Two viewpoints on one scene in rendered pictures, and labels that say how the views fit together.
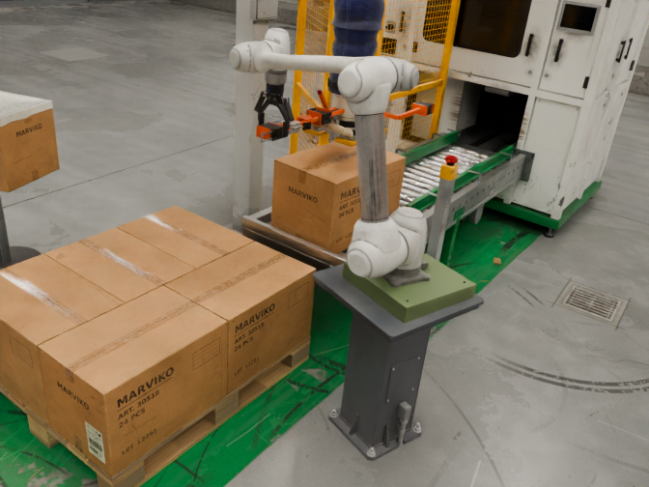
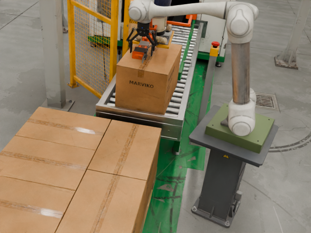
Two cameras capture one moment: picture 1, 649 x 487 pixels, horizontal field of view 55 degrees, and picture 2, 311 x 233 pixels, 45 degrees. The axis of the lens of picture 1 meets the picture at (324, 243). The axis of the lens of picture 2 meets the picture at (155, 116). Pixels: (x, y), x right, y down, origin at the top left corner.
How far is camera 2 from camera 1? 129 cm
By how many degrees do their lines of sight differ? 24
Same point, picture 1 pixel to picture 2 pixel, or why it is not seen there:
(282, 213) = (124, 97)
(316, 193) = (152, 82)
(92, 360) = not seen: outside the picture
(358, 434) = (214, 215)
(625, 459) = not seen: outside the picture
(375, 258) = (251, 124)
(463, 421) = (252, 188)
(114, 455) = not seen: outside the picture
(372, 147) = (246, 61)
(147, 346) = (118, 216)
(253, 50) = (147, 6)
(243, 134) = (51, 43)
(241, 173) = (52, 69)
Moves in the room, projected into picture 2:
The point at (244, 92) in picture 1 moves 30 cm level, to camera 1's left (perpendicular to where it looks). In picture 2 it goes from (49, 14) to (14, 16)
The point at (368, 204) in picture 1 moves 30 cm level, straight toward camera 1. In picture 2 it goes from (243, 94) to (273, 123)
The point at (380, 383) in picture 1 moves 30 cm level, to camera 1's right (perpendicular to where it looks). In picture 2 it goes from (233, 186) to (266, 177)
